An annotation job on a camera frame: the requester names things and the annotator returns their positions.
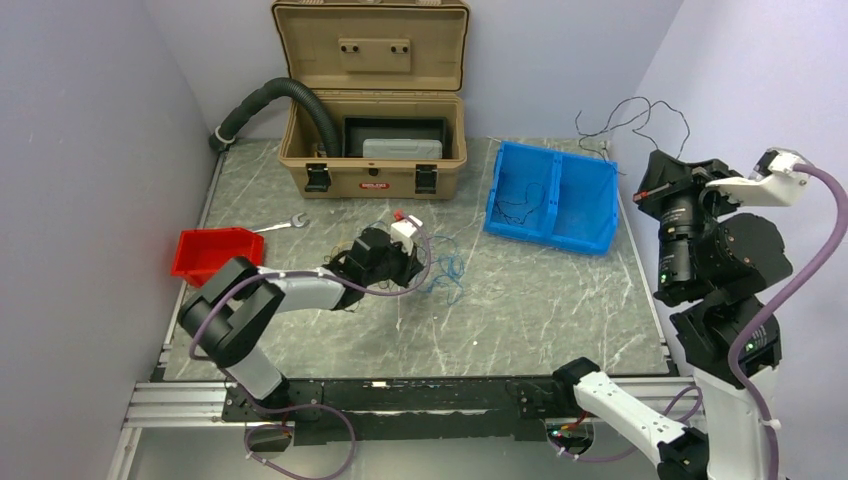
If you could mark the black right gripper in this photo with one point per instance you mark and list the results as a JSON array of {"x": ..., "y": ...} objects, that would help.
[{"x": 665, "y": 174}]

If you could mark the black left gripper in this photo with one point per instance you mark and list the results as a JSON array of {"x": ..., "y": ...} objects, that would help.
[{"x": 411, "y": 264}]

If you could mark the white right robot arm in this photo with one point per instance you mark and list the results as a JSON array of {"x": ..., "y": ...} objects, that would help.
[{"x": 713, "y": 262}]

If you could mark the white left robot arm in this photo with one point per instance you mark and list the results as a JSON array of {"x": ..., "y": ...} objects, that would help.
[{"x": 226, "y": 317}]

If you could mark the blue bin right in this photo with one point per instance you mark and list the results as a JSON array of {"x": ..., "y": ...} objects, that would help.
[{"x": 587, "y": 213}]

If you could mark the blue bin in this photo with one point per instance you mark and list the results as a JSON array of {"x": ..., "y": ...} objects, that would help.
[
  {"x": 587, "y": 213},
  {"x": 523, "y": 201}
]

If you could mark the silver wrench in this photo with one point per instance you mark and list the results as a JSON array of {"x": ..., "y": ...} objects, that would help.
[{"x": 299, "y": 220}]

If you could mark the grey plastic box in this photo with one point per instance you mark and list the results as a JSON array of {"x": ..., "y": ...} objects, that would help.
[{"x": 402, "y": 149}]

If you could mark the blue bin left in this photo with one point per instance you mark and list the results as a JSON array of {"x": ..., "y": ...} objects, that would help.
[{"x": 523, "y": 201}]

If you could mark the black tray in case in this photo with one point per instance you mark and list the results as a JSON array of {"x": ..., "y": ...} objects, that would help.
[{"x": 357, "y": 129}]

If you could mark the tan tool case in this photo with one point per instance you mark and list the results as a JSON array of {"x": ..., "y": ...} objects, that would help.
[{"x": 373, "y": 58}]

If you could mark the red bin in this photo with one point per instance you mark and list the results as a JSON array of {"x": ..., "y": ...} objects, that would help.
[{"x": 200, "y": 253}]

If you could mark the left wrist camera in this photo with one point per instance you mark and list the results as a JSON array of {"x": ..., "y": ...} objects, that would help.
[{"x": 405, "y": 230}]

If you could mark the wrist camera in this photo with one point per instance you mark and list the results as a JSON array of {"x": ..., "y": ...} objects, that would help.
[
  {"x": 774, "y": 181},
  {"x": 405, "y": 230}
]

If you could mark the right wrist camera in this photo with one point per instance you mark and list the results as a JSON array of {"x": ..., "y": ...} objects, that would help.
[{"x": 774, "y": 181}]

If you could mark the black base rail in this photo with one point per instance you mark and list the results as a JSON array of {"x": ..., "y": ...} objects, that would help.
[{"x": 412, "y": 408}]

